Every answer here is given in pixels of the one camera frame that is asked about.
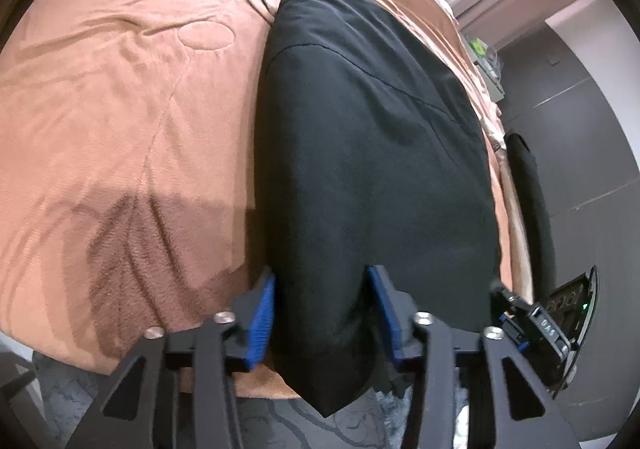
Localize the black shirt with yellow print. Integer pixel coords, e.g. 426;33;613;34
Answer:
252;0;503;417

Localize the dark wardrobe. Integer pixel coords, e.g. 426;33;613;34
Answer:
500;19;640;430

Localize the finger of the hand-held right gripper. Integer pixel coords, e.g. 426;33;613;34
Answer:
490;286;533;320
500;314;532;354

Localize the brown blanket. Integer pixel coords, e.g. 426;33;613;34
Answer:
0;0;516;402

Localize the grey patterned rug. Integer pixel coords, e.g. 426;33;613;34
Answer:
30;354;416;449

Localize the dark furniture leg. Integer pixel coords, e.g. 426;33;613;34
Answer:
0;354;37;449

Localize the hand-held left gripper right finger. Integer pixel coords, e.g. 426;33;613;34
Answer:
365;265;566;449

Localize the white nightstand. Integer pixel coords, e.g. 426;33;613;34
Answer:
467;36;506;102

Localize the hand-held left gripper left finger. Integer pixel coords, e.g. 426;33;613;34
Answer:
65;266;278;449

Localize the dark cloth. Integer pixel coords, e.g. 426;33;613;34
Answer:
502;129;557;302

